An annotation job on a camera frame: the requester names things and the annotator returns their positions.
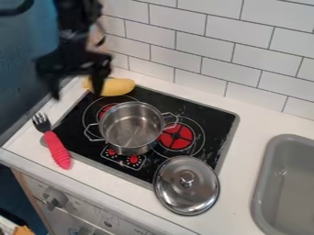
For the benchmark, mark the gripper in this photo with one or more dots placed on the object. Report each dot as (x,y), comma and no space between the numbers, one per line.
(75,59)

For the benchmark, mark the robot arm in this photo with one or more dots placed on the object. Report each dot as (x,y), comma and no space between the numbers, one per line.
(77,18)

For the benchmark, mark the toy stove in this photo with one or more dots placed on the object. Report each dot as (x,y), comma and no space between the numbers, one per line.
(163,122)

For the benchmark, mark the yellow toy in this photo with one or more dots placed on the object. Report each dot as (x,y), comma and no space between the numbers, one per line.
(116,86)

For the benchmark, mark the silver lid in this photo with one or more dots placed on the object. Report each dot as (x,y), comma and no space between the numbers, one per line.
(186,184)

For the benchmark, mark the silver pot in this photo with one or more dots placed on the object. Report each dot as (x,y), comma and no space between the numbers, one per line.
(130,127)

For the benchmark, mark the toy sink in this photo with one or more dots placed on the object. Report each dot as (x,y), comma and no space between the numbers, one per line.
(286,186)

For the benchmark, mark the red fork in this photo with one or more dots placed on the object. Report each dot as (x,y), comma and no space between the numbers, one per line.
(55,147)

